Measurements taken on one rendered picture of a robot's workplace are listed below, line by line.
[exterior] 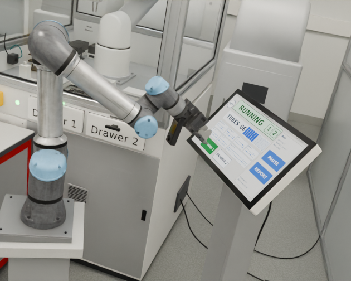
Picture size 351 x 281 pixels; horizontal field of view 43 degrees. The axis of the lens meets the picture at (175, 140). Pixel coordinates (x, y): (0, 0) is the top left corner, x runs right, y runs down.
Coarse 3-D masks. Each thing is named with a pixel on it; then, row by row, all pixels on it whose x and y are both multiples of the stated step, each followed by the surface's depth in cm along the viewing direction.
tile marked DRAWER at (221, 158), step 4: (220, 148) 172; (216, 152) 173; (220, 152) 171; (224, 152) 170; (212, 156) 173; (216, 156) 171; (220, 156) 170; (224, 156) 169; (228, 156) 167; (216, 160) 170; (220, 160) 169; (224, 160) 167; (228, 160) 166; (220, 164) 167; (224, 164) 166
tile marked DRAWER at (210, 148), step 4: (208, 140) 179; (212, 140) 178; (200, 144) 181; (204, 144) 180; (208, 144) 178; (212, 144) 177; (216, 144) 175; (204, 148) 178; (208, 148) 177; (212, 148) 175; (216, 148) 174; (208, 152) 175; (212, 152) 174
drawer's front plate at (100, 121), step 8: (88, 120) 208; (96, 120) 207; (104, 120) 205; (112, 120) 204; (88, 128) 210; (104, 128) 207; (120, 128) 204; (128, 128) 203; (96, 136) 210; (120, 136) 206; (128, 136) 204; (136, 136) 203; (120, 144) 207; (128, 144) 206; (136, 144) 205
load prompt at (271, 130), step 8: (240, 104) 180; (240, 112) 177; (248, 112) 174; (256, 112) 172; (248, 120) 172; (256, 120) 169; (264, 120) 166; (264, 128) 164; (272, 128) 161; (280, 128) 159; (272, 136) 159
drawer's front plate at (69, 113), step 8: (32, 96) 214; (32, 104) 214; (32, 112) 216; (64, 112) 210; (72, 112) 209; (80, 112) 208; (80, 120) 209; (64, 128) 214; (72, 128) 212; (80, 128) 211
